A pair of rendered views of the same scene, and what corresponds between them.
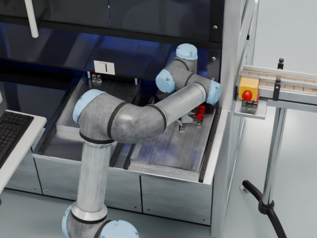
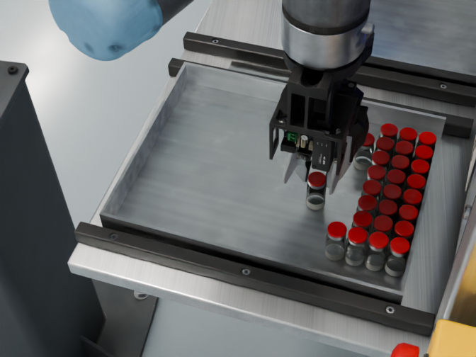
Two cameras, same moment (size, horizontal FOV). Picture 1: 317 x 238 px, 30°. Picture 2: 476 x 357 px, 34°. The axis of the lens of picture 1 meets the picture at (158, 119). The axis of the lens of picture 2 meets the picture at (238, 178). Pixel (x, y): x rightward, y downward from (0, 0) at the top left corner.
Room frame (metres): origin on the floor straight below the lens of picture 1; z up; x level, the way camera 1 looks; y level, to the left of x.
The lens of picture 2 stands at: (1.63, -0.65, 1.61)
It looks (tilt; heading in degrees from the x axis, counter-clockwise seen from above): 51 degrees down; 95
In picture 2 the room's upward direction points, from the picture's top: 3 degrees counter-clockwise
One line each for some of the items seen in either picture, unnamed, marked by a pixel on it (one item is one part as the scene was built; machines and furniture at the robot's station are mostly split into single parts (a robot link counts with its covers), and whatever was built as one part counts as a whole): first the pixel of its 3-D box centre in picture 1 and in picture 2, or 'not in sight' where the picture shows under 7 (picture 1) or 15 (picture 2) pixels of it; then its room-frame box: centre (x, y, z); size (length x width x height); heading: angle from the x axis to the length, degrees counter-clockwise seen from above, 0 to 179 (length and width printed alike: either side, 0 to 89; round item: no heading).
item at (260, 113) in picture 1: (251, 105); not in sight; (1.82, -0.39, 0.87); 0.14 x 0.13 x 0.02; 165
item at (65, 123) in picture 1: (100, 104); (427, 12); (1.82, 0.24, 0.90); 0.34 x 0.26 x 0.04; 165
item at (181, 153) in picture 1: (174, 136); (279, 173); (1.62, -0.06, 0.90); 0.34 x 0.26 x 0.04; 164
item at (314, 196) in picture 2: (181, 127); (316, 191); (1.67, -0.09, 0.90); 0.02 x 0.02 x 0.04
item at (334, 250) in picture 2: (199, 122); (336, 241); (1.69, -0.16, 0.90); 0.02 x 0.02 x 0.05
